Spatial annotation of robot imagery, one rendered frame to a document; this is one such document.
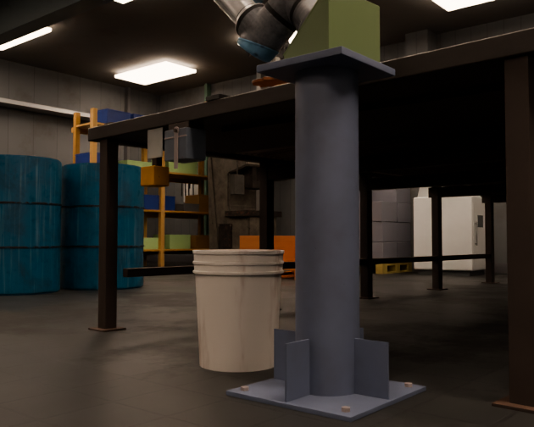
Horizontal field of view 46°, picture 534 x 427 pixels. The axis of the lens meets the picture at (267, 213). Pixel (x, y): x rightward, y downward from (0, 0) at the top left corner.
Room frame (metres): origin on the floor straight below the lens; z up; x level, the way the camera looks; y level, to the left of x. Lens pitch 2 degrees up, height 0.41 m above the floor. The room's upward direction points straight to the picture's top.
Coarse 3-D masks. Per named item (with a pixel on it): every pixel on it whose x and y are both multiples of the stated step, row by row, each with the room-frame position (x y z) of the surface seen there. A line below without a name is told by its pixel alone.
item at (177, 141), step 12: (168, 132) 2.41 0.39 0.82; (180, 132) 2.36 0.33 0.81; (192, 132) 2.36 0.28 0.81; (204, 132) 2.41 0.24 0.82; (168, 144) 2.41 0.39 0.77; (180, 144) 2.36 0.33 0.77; (192, 144) 2.36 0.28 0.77; (204, 144) 2.41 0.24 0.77; (168, 156) 2.41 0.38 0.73; (180, 156) 2.36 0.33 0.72; (192, 156) 2.36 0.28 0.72; (204, 156) 2.41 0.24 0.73
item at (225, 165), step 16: (208, 160) 8.98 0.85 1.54; (224, 160) 8.72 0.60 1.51; (208, 176) 8.98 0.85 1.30; (224, 176) 8.72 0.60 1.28; (240, 176) 8.34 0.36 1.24; (256, 176) 8.54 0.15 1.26; (224, 192) 8.71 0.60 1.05; (240, 192) 8.34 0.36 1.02; (224, 208) 8.71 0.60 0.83; (240, 208) 8.78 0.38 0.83; (224, 224) 8.70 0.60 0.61; (240, 224) 8.46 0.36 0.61; (256, 224) 8.43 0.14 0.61; (224, 240) 8.69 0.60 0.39
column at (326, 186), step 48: (336, 48) 1.48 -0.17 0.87; (336, 96) 1.58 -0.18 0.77; (336, 144) 1.58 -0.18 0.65; (336, 192) 1.58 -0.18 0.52; (336, 240) 1.58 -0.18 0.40; (336, 288) 1.58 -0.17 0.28; (288, 336) 1.74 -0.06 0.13; (336, 336) 1.58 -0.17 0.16; (288, 384) 1.53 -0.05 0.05; (336, 384) 1.58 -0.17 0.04; (384, 384) 1.55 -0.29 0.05
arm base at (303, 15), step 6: (300, 0) 1.66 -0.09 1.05; (306, 0) 1.65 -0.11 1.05; (312, 0) 1.63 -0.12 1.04; (294, 6) 1.67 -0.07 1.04; (300, 6) 1.65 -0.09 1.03; (306, 6) 1.63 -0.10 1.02; (312, 6) 1.61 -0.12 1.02; (294, 12) 1.67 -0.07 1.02; (300, 12) 1.64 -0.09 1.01; (306, 12) 1.62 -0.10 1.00; (294, 18) 1.68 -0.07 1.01; (300, 18) 1.64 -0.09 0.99; (294, 24) 1.69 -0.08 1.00; (300, 24) 1.63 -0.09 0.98
